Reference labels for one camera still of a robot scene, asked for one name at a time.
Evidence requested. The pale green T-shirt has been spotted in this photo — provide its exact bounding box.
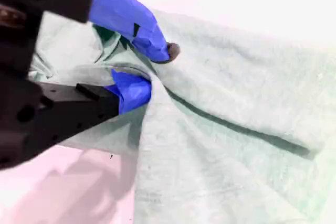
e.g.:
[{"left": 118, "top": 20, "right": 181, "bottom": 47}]
[{"left": 27, "top": 8, "right": 336, "bottom": 224}]

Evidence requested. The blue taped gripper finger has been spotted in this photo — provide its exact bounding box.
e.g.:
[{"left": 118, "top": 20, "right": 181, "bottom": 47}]
[
  {"left": 0, "top": 0, "right": 181, "bottom": 65},
  {"left": 0, "top": 68, "right": 153, "bottom": 170}
]

